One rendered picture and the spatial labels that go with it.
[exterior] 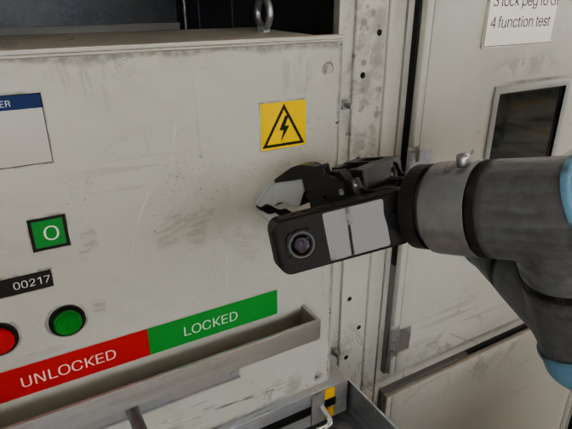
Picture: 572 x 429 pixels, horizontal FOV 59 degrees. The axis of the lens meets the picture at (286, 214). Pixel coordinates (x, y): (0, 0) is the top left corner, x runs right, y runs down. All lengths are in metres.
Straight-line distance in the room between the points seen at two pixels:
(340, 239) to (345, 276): 0.35
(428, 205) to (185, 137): 0.24
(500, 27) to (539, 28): 0.08
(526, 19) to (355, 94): 0.29
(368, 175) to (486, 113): 0.38
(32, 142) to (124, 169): 0.08
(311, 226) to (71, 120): 0.23
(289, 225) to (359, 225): 0.06
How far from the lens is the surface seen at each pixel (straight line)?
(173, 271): 0.56
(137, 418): 0.60
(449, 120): 0.76
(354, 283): 0.78
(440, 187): 0.40
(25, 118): 0.48
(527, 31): 0.85
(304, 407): 0.76
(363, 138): 0.69
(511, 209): 0.37
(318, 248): 0.41
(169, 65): 0.50
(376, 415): 0.76
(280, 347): 0.62
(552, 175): 0.37
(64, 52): 0.48
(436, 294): 0.89
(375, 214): 0.42
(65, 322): 0.55
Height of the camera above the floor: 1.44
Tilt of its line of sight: 24 degrees down
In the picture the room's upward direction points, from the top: straight up
